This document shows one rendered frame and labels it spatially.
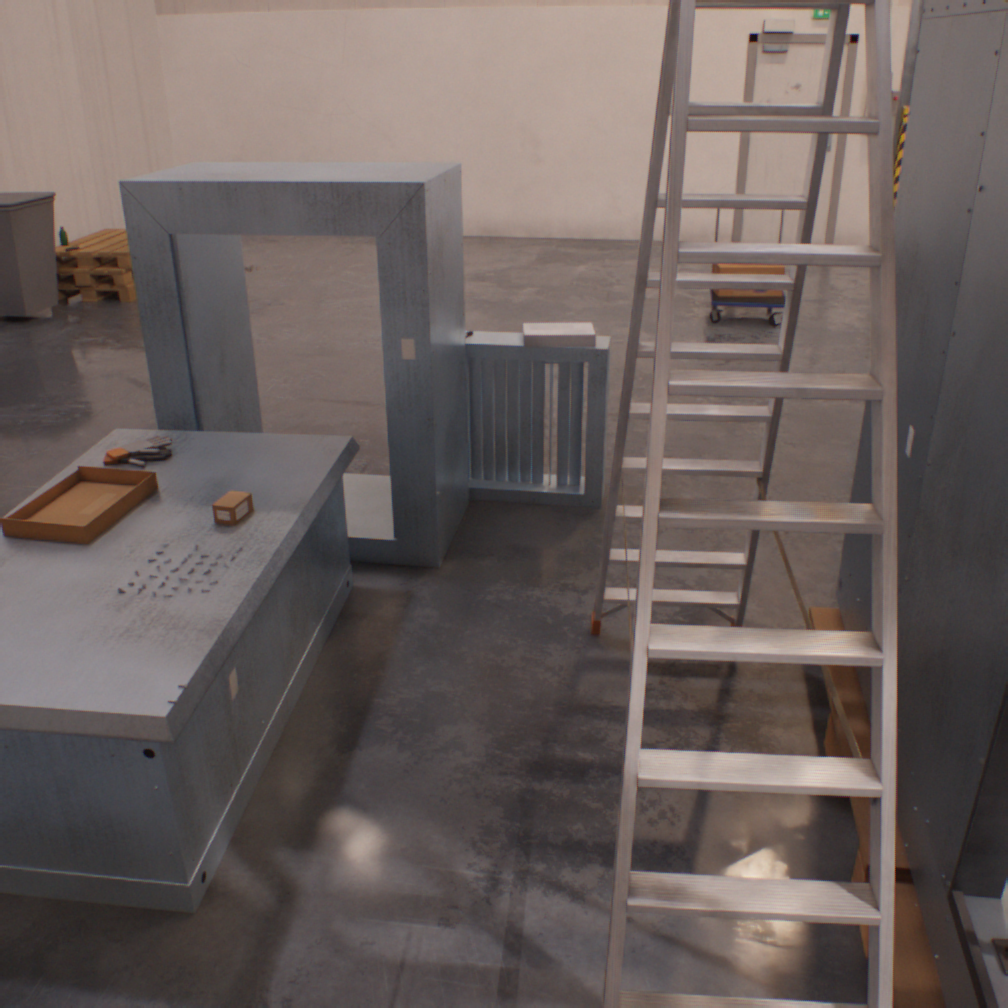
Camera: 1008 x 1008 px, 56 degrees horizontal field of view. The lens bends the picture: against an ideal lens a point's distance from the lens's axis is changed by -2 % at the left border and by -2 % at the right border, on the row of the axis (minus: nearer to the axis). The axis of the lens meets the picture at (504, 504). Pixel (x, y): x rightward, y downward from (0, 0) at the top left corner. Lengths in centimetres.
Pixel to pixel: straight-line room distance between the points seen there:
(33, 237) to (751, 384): 763
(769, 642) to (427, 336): 229
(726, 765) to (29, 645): 175
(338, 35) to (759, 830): 1024
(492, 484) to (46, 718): 278
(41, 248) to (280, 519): 608
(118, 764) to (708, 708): 186
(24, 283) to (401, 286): 548
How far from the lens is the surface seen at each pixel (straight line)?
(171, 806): 255
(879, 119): 188
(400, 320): 375
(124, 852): 272
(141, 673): 250
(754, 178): 1139
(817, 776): 184
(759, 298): 804
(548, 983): 254
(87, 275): 937
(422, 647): 362
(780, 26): 1126
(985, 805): 223
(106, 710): 240
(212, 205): 392
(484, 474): 475
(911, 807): 271
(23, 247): 877
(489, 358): 455
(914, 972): 251
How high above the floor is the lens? 200
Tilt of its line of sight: 25 degrees down
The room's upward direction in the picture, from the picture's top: straight up
